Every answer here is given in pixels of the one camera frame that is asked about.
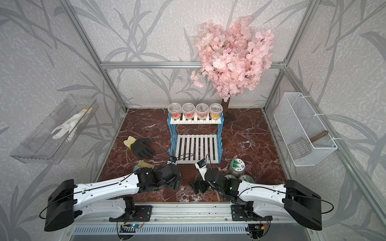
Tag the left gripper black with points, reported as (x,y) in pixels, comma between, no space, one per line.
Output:
(173,186)

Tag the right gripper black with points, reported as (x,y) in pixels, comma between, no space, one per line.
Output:
(200,184)

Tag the clear seed container red label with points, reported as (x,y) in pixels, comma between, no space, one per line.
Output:
(175,110)

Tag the small clear container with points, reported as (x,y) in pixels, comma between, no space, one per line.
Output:
(216,111)

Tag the pink flower lid container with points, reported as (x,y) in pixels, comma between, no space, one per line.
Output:
(229,176)

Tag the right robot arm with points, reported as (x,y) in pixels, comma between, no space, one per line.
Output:
(290,200)

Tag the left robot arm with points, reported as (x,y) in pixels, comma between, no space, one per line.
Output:
(72,202)

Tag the green label seed container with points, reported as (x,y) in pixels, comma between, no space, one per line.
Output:
(237,167)

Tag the blue white two-tier shelf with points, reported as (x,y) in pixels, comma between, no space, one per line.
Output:
(189,149)

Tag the carrot lid seed container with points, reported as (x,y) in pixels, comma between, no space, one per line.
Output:
(246,178)

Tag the blue hand brush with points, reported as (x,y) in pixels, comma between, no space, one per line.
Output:
(142,164)

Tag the black work glove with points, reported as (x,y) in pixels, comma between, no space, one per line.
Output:
(140,147)

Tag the white glove in tray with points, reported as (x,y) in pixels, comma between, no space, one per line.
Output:
(70,126)

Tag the pink artificial blossom tree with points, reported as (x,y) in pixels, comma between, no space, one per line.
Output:
(232,59)

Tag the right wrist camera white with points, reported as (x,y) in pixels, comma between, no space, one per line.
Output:
(201,168)

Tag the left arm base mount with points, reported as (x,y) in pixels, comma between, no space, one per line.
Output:
(133,212)

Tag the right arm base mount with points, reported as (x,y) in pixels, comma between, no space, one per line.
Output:
(244,212)

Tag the white wire mesh basket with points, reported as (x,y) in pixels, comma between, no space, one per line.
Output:
(295,117)

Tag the clear acrylic wall tray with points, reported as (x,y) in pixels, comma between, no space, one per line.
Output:
(52,139)

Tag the wooden handled brush in basket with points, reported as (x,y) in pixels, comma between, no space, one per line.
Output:
(304,143)

